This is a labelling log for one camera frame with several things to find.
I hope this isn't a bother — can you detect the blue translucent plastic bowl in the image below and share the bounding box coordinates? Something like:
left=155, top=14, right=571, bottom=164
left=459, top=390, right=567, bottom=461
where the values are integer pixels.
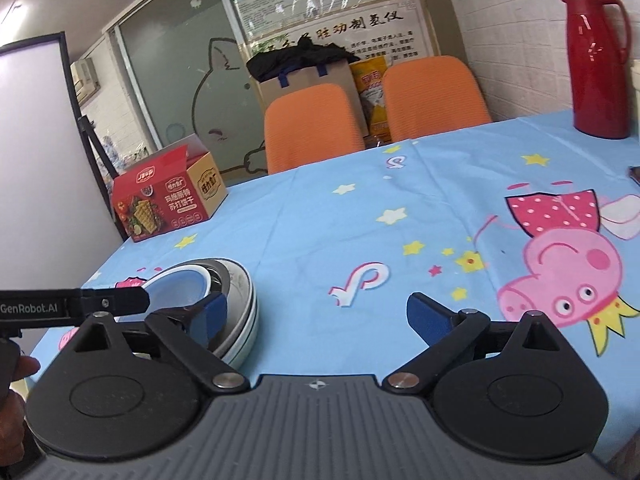
left=144, top=266, right=214, bottom=311

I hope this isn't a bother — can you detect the white plate with floral rim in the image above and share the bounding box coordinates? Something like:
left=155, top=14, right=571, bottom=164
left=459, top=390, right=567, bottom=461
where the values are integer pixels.
left=221, top=258, right=258, bottom=343

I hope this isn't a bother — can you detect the stainless steel bowl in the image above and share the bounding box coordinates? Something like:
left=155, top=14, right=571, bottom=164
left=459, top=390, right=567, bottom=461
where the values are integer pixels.
left=192, top=258, right=238, bottom=358

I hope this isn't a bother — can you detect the person's left hand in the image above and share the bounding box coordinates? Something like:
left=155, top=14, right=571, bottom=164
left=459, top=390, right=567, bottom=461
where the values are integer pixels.
left=1, top=356, right=40, bottom=467

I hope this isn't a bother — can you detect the black whiteboard stand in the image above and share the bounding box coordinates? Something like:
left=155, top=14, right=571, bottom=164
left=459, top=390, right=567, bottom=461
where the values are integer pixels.
left=0, top=31, right=129, bottom=242

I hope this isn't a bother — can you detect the blue cartoon pig tablecloth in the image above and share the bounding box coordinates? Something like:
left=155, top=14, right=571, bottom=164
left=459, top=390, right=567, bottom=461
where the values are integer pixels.
left=89, top=113, right=639, bottom=460

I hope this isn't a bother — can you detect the red cracker cardboard box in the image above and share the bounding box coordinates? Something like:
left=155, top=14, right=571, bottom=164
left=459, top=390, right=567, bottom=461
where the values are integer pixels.
left=112, top=134, right=228, bottom=242

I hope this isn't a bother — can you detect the black smartphone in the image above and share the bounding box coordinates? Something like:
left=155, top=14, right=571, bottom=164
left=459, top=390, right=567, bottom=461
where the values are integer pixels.
left=629, top=166, right=640, bottom=185

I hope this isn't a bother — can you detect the red thermos jug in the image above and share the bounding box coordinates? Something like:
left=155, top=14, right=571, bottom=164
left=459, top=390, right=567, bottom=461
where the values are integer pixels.
left=561, top=0, right=632, bottom=140

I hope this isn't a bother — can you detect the right orange chair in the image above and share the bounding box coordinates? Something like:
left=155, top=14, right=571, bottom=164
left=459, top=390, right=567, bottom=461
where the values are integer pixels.
left=382, top=55, right=491, bottom=142

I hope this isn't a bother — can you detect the orange chair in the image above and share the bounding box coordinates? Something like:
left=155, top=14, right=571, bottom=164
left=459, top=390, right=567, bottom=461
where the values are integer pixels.
left=382, top=55, right=491, bottom=142
left=265, top=84, right=366, bottom=174

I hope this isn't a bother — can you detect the left orange chair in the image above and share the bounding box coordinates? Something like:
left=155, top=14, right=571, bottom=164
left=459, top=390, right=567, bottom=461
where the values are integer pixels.
left=265, top=84, right=366, bottom=174

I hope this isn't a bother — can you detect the yellow snack bag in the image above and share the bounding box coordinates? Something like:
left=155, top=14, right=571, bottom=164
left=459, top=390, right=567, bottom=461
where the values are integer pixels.
left=349, top=56, right=390, bottom=141

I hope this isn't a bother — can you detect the brown paper bag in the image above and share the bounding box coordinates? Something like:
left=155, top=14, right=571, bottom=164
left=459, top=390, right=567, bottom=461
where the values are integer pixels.
left=258, top=61, right=369, bottom=136

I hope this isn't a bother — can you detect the black cloth on bag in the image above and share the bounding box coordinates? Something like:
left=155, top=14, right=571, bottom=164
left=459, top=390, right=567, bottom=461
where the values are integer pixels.
left=246, top=38, right=360, bottom=82

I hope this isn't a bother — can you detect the Chinese text wall poster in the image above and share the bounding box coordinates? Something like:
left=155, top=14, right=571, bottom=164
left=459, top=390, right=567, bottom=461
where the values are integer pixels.
left=246, top=0, right=440, bottom=64

